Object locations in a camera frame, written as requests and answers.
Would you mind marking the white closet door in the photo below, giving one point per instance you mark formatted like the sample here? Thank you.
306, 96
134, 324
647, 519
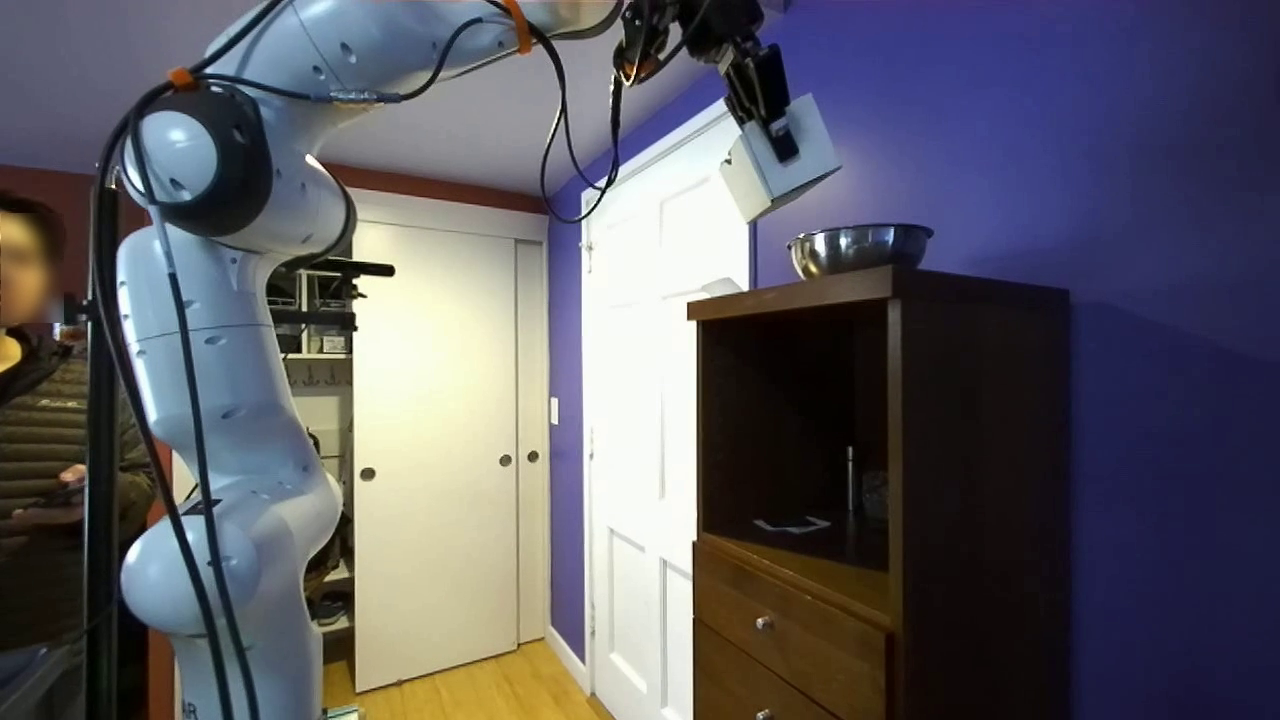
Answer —
448, 430

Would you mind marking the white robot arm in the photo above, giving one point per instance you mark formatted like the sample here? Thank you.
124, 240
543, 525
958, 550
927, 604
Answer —
227, 163

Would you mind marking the black tripod pole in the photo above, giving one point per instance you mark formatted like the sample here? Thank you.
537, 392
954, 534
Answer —
100, 473

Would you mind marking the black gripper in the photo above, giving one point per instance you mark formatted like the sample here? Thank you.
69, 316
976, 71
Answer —
718, 33

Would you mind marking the silver metal bowl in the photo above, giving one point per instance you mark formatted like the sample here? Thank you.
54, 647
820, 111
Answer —
859, 245

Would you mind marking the dark wooden shelf cabinet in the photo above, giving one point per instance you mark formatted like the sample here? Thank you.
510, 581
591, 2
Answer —
880, 501

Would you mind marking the white panel door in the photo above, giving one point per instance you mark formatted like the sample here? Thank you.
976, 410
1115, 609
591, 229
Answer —
656, 240

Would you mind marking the person in striped sweater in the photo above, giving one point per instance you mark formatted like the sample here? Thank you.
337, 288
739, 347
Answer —
40, 473

